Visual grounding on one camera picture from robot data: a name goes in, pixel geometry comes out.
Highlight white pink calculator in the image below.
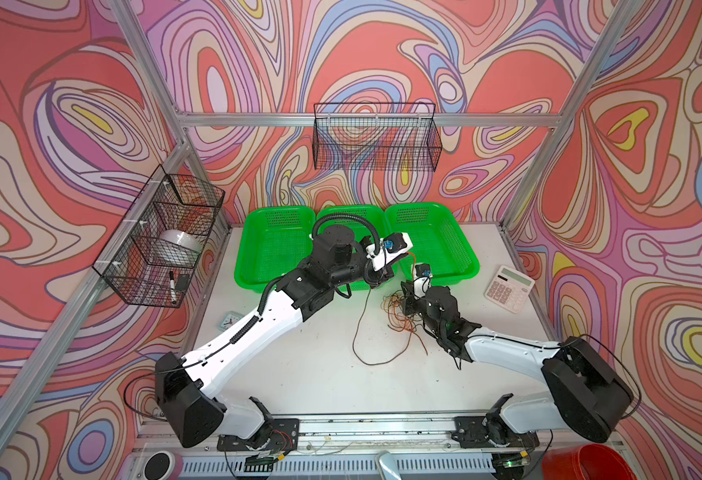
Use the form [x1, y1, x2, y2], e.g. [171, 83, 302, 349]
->
[485, 266, 535, 314]

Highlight black wire basket back wall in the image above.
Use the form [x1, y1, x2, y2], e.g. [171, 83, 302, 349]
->
[312, 101, 443, 172]

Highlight red bucket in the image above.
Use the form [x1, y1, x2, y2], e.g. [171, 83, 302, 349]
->
[542, 444, 631, 479]

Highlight right green plastic basket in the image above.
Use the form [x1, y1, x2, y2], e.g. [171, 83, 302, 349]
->
[385, 202, 481, 286]

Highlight left green plastic basket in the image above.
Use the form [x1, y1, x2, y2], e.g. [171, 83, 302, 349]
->
[234, 206, 316, 293]

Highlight small green alarm clock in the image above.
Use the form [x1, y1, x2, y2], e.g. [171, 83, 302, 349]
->
[218, 311, 244, 332]

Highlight black wire basket left wall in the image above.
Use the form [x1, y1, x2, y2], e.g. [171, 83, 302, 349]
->
[92, 166, 225, 308]

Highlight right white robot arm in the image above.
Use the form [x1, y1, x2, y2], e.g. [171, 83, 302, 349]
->
[402, 280, 636, 445]

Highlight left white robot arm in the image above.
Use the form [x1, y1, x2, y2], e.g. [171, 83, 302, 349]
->
[154, 213, 413, 448]

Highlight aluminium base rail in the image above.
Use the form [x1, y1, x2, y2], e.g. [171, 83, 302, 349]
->
[134, 410, 628, 480]

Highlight black wire basket wall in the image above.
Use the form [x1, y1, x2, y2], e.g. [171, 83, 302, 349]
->
[312, 101, 443, 172]
[92, 166, 225, 308]

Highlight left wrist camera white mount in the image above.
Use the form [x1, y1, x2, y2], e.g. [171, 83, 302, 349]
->
[366, 232, 414, 272]

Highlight red orange cable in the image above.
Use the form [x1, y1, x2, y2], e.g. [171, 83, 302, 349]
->
[350, 251, 418, 367]

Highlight grey round speaker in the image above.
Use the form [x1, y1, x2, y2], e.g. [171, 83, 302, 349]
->
[142, 451, 177, 480]

